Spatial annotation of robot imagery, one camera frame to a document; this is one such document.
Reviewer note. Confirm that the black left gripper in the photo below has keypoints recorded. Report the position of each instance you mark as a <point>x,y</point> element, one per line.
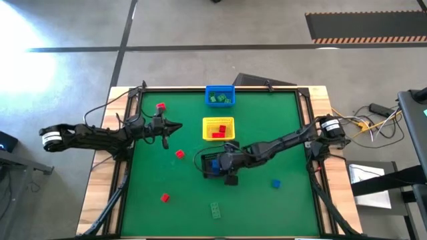
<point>148,128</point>

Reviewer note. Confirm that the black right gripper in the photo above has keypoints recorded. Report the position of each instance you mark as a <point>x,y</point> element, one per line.
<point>233,161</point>

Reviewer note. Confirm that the small red block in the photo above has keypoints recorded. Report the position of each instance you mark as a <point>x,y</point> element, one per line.
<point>222,128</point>
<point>161,106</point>
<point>164,198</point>
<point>180,154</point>

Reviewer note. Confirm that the small blue block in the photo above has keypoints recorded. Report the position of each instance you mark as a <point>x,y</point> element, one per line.
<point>276,183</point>

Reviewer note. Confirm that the long green block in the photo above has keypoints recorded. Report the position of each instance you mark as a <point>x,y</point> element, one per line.
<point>215,210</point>

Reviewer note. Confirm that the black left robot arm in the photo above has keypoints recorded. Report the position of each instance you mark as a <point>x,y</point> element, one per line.
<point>90,138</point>

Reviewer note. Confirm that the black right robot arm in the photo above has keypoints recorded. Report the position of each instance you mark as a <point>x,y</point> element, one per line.
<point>283,141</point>

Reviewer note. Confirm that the black plastic basket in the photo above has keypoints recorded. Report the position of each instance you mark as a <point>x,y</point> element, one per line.
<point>208,158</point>

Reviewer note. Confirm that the yellow plastic basket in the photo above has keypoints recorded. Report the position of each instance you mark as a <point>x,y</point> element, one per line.
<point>208,128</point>

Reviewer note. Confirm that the green table mat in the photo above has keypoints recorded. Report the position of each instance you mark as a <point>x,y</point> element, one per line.
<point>267,206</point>

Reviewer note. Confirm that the blue plastic basket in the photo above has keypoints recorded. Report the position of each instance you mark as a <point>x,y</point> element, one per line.
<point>230,91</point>

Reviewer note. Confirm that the black angular floor object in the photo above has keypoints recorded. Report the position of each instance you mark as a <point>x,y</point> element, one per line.
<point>253,80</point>

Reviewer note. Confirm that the white paper sheet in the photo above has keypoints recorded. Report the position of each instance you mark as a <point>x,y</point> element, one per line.
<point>370,200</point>

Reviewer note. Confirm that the black crossbar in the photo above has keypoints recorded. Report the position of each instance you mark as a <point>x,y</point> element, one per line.
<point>387,181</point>

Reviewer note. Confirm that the black device with light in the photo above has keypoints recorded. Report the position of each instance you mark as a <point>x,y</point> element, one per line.
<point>6,141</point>

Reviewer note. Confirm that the black power strip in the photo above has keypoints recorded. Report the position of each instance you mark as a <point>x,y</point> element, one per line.
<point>380,109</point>

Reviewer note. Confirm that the black side desk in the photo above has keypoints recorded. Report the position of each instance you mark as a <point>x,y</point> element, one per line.
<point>415,133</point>

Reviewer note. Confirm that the black hazard-striped floor mat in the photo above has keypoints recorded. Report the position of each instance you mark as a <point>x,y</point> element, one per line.
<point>367,25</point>

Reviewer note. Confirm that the black aluminium table frame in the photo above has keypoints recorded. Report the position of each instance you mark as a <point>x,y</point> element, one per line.
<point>135,103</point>

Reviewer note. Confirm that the grey desk frame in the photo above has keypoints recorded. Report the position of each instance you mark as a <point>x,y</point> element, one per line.
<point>20,166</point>

